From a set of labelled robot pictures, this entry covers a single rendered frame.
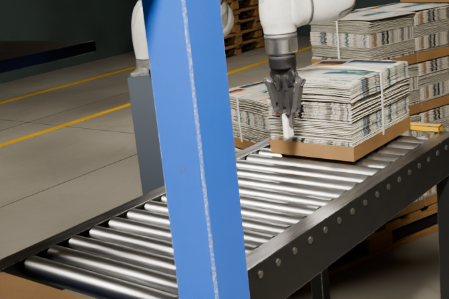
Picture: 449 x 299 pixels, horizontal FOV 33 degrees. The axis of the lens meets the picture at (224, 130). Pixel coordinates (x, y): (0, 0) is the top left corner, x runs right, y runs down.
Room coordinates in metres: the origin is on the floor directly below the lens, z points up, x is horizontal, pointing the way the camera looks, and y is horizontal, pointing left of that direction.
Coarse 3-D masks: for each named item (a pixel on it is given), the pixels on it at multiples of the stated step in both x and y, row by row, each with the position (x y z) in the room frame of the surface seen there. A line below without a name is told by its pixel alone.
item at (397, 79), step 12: (324, 60) 2.45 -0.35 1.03; (336, 60) 2.42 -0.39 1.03; (348, 60) 2.40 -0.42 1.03; (360, 60) 2.38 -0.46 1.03; (372, 60) 2.36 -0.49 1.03; (384, 60) 2.34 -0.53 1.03; (396, 72) 2.25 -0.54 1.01; (396, 84) 2.24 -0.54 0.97; (408, 84) 2.31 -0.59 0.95; (396, 96) 2.24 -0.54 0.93; (396, 108) 2.25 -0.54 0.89; (396, 120) 2.24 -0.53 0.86
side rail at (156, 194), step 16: (256, 144) 2.34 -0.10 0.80; (160, 192) 1.95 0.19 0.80; (128, 208) 1.84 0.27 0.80; (80, 224) 1.76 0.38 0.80; (96, 224) 1.75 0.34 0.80; (48, 240) 1.67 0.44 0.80; (64, 240) 1.67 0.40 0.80; (16, 256) 1.59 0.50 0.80; (16, 272) 1.56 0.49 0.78; (64, 288) 1.65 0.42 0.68
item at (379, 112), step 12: (324, 72) 2.26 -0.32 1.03; (336, 72) 2.23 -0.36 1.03; (348, 72) 2.21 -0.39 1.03; (360, 72) 2.19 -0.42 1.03; (372, 72) 2.18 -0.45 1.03; (384, 72) 2.18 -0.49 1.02; (384, 84) 2.18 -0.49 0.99; (384, 96) 2.18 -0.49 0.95; (384, 108) 2.19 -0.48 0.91; (384, 120) 2.19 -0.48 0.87
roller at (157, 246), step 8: (96, 232) 1.71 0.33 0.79; (104, 232) 1.70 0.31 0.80; (112, 232) 1.68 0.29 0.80; (120, 232) 1.68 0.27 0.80; (104, 240) 1.68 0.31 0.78; (112, 240) 1.66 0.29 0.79; (120, 240) 1.65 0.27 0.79; (128, 240) 1.64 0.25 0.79; (136, 240) 1.62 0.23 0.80; (144, 240) 1.61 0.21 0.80; (152, 240) 1.60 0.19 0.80; (160, 240) 1.60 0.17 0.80; (136, 248) 1.61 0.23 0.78; (144, 248) 1.60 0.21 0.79; (152, 248) 1.58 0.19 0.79; (160, 248) 1.57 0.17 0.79; (168, 248) 1.56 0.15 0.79; (168, 256) 1.55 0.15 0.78
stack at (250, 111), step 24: (408, 72) 3.29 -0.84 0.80; (432, 72) 3.37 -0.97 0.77; (240, 96) 3.01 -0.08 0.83; (264, 96) 2.96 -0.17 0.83; (408, 96) 3.28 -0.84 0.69; (432, 96) 3.36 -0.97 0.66; (240, 120) 3.01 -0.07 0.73; (264, 120) 2.86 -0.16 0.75; (432, 120) 3.36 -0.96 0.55; (432, 192) 3.35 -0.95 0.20; (408, 216) 3.27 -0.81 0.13; (384, 240) 3.17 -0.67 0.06; (408, 240) 3.25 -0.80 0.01
